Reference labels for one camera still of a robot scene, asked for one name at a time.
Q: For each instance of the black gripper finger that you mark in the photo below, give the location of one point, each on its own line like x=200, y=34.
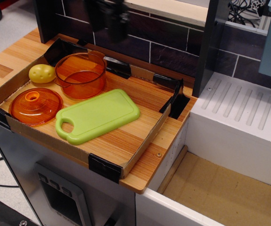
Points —
x=110, y=14

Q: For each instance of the yellow toy potato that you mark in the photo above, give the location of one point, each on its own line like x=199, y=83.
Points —
x=42, y=73

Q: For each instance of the orange transparent pot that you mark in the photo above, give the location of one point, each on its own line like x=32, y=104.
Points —
x=81, y=75

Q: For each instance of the cardboard fence with black tape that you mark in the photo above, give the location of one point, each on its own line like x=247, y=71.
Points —
x=129, y=155

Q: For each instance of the orange transparent pot lid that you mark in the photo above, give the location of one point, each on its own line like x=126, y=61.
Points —
x=36, y=106

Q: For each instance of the green plastic cutting board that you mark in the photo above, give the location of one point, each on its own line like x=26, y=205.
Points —
x=96, y=116

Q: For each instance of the silver toy oven front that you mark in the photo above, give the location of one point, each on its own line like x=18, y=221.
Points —
x=62, y=192

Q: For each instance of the white toy sink unit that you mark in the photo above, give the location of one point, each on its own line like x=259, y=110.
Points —
x=218, y=172

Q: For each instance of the dark grey left post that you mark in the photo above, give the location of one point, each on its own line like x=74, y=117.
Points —
x=46, y=12

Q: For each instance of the dark grey shelf post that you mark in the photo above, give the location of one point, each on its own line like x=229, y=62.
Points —
x=217, y=16

